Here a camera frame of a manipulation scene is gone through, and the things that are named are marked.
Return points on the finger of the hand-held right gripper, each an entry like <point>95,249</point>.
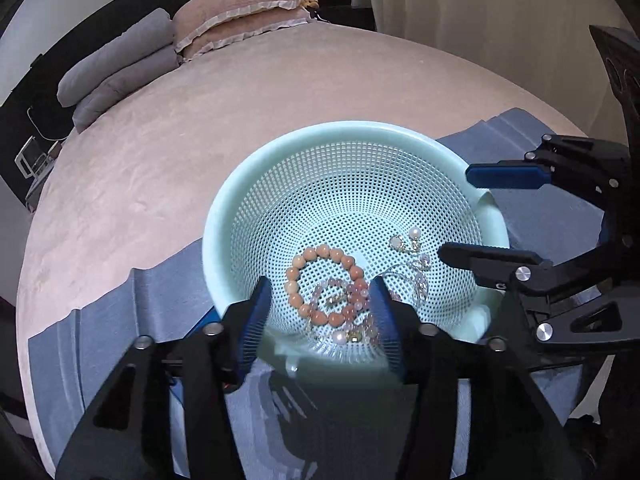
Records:
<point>485,265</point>
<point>505,175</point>

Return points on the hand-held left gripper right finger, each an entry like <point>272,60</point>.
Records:
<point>387,330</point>

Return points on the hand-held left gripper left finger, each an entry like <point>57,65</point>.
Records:
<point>255,325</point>

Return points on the pearl pendant with gold clasp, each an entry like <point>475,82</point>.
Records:
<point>342,336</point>

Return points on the large silver bangle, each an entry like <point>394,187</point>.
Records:
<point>423,286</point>

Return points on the gold charm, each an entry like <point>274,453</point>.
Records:
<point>333,301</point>

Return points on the silver crystal earring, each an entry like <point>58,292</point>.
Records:
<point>423,262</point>

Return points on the pearl drop earring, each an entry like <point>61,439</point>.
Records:
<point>415,233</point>

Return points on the teal plastic mesh basket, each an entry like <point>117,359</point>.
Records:
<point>350,190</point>

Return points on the blue cloth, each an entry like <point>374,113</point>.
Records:
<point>320,435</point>

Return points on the cream curtain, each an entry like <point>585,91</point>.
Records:
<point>475,10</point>

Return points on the beige bed blanket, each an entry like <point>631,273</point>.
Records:
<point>200,135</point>

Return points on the person's black clothing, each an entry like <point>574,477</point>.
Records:
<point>607,445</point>

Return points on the black nightstand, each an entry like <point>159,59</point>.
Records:
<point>350,17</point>

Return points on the grey folded quilt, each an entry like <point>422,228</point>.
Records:
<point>125,92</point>
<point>120,50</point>

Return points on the white bedside appliance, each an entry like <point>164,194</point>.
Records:
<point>31,157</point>

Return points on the pink frilled pillow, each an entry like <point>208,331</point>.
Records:
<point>235,7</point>
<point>240,37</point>

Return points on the black headboard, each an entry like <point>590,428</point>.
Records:
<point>20,125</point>

